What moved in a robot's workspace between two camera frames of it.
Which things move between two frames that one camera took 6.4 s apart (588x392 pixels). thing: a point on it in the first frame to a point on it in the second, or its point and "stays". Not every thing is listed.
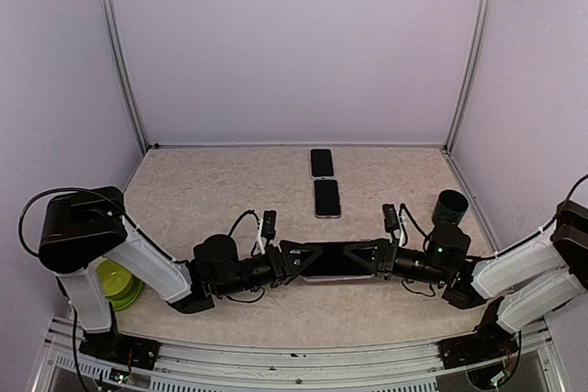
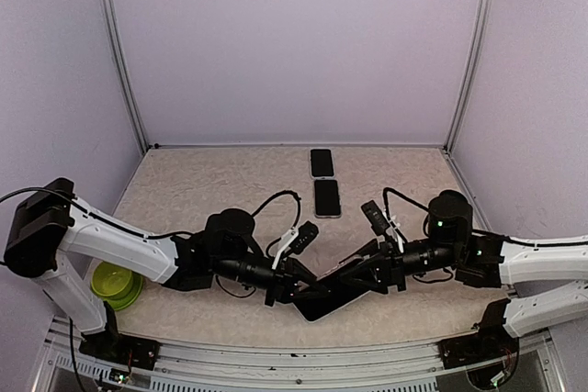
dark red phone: [333, 261] to [335, 288]
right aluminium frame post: [483, 35] stays
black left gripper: [283, 264] to [284, 284]
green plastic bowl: [122, 287] stays
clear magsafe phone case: [327, 200] stays
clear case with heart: [333, 264] stays
